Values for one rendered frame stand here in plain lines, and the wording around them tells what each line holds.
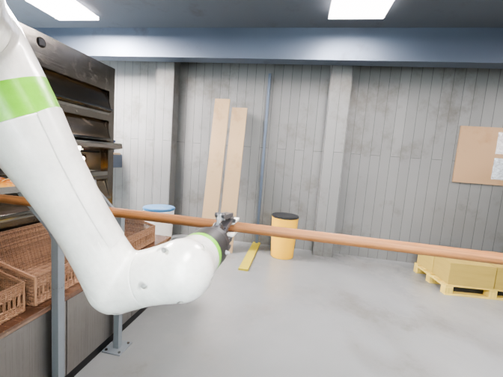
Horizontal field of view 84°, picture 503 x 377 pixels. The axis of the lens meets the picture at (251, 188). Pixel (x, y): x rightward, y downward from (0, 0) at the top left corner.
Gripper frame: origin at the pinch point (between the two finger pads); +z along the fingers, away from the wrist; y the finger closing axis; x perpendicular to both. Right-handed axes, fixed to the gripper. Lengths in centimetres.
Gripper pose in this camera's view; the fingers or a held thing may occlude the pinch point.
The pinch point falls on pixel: (231, 226)
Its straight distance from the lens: 83.6
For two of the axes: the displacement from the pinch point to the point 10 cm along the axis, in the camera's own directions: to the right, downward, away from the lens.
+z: 1.8, -0.9, 9.8
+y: -0.8, 9.9, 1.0
